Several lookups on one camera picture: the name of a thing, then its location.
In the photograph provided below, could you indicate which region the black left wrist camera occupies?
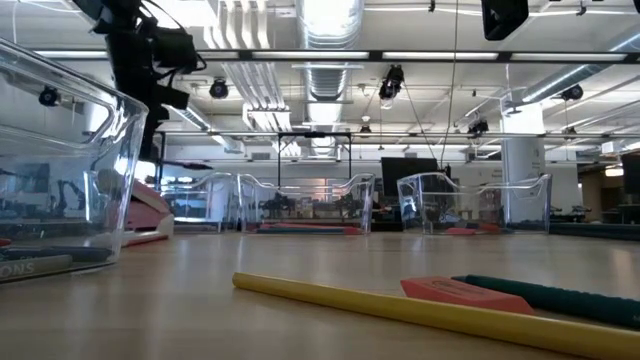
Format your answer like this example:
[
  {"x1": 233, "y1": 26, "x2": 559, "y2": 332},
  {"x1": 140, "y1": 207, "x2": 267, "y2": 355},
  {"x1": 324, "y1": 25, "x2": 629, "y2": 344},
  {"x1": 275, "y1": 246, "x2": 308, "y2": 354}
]
[{"x1": 153, "y1": 27, "x2": 200, "y2": 72}]

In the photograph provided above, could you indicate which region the silver ceiling air duct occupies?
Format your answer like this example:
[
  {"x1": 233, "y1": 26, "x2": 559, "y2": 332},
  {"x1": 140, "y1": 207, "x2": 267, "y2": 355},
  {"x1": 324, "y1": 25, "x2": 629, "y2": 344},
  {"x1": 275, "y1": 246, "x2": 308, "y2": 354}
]
[{"x1": 294, "y1": 0, "x2": 366, "y2": 156}]

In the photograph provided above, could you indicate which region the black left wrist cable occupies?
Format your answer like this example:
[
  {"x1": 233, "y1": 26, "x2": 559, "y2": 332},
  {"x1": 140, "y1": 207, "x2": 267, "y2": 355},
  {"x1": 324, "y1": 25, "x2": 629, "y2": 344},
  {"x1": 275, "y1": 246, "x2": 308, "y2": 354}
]
[{"x1": 142, "y1": 0, "x2": 208, "y2": 81}]

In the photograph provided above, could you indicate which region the grey crayon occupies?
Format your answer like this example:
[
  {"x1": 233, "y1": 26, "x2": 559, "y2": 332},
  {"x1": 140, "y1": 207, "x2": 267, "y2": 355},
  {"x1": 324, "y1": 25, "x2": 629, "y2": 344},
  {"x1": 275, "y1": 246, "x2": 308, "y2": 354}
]
[{"x1": 0, "y1": 254, "x2": 74, "y2": 283}]

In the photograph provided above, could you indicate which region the white column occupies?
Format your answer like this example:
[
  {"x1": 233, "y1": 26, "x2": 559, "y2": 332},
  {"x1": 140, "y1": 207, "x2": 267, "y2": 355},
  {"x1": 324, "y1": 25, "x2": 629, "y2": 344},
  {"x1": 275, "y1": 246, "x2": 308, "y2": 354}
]
[{"x1": 501, "y1": 107, "x2": 547, "y2": 224}]

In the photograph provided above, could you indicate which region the black monitor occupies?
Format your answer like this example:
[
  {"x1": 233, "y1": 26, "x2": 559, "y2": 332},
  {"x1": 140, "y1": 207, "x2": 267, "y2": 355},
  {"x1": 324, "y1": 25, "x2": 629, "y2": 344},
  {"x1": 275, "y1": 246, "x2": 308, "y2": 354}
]
[
  {"x1": 621, "y1": 152, "x2": 640, "y2": 196},
  {"x1": 380, "y1": 157, "x2": 440, "y2": 197}
]

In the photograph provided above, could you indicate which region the yellow pencil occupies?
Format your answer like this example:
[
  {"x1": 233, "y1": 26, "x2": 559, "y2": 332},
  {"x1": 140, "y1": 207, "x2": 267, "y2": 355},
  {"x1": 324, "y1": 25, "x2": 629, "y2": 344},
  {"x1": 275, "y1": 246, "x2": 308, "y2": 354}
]
[{"x1": 231, "y1": 271, "x2": 640, "y2": 360}]

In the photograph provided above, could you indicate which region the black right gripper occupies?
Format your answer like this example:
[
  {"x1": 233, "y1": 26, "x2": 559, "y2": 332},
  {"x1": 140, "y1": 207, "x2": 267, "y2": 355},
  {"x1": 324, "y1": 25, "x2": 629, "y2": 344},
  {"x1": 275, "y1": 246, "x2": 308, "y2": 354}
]
[{"x1": 480, "y1": 0, "x2": 530, "y2": 42}]

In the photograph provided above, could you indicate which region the pink stapler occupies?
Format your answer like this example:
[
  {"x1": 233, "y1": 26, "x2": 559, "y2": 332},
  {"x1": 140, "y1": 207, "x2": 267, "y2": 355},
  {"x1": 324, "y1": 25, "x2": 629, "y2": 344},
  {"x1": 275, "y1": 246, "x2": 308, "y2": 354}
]
[{"x1": 92, "y1": 168, "x2": 175, "y2": 249}]

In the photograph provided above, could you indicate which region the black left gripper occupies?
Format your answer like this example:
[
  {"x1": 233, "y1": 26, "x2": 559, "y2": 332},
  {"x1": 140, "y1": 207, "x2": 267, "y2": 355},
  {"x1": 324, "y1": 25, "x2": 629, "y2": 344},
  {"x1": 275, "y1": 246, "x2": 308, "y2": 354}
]
[{"x1": 106, "y1": 29, "x2": 191, "y2": 162}]

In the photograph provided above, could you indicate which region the clear plastic bin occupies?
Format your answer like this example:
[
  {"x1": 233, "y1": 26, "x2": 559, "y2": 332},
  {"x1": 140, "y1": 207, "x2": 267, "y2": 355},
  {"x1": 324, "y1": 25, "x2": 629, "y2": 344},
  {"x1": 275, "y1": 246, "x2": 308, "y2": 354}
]
[
  {"x1": 159, "y1": 172, "x2": 241, "y2": 235},
  {"x1": 0, "y1": 35, "x2": 150, "y2": 285},
  {"x1": 396, "y1": 172, "x2": 553, "y2": 236},
  {"x1": 237, "y1": 172, "x2": 376, "y2": 236}
]

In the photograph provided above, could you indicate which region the black linear ceiling light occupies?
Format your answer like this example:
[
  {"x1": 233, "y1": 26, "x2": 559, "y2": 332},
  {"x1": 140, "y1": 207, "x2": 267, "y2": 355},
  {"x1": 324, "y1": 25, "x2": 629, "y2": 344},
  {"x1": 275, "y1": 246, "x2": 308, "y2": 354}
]
[{"x1": 32, "y1": 48, "x2": 640, "y2": 64}]

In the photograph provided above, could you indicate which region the green crayon white print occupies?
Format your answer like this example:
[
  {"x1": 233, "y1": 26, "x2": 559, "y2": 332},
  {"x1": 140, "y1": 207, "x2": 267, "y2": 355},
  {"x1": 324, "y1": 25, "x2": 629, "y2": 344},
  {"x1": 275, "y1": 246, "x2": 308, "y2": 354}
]
[{"x1": 450, "y1": 273, "x2": 640, "y2": 331}]

